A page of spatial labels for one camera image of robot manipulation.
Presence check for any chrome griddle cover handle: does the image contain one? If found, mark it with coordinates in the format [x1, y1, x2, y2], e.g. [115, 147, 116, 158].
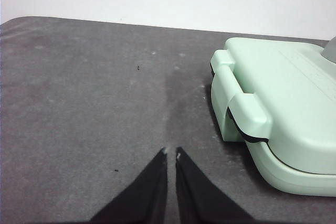
[321, 36, 336, 65]

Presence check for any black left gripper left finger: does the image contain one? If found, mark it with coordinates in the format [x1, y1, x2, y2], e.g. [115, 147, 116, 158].
[89, 147, 169, 224]

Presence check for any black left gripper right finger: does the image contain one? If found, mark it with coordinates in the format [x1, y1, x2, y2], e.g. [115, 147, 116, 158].
[175, 146, 257, 224]

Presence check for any mint green griddle cover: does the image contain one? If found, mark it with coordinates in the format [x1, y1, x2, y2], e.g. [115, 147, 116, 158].
[209, 37, 336, 175]

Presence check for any mint green breakfast machine base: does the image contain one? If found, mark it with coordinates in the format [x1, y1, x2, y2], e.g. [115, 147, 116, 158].
[209, 63, 336, 198]

